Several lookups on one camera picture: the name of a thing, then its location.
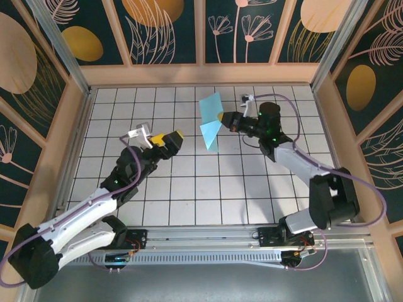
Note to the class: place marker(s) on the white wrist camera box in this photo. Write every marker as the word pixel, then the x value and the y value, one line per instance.
pixel 245 100
pixel 140 130

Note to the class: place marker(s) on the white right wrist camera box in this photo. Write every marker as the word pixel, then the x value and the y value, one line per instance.
pixel 245 100

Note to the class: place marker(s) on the light blue paper sheet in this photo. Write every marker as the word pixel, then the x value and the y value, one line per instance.
pixel 211 105

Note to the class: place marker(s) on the grey metal plate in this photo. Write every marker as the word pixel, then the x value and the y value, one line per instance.
pixel 201 283

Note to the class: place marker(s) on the aluminium mounting rail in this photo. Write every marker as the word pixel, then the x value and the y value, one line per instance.
pixel 201 239

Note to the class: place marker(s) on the aluminium corner post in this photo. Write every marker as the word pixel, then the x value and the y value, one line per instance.
pixel 64 53
pixel 333 53

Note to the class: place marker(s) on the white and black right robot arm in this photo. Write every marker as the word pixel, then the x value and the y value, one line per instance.
pixel 333 201

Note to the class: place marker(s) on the aluminium side rail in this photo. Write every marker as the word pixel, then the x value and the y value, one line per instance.
pixel 73 157
pixel 328 126

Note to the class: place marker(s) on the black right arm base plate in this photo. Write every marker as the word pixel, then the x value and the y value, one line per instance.
pixel 267 237

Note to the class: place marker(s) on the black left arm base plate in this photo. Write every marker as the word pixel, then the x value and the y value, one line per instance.
pixel 138 236

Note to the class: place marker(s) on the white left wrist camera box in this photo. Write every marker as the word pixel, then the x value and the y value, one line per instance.
pixel 140 130

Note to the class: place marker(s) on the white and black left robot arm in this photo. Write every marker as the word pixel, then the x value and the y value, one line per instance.
pixel 78 210

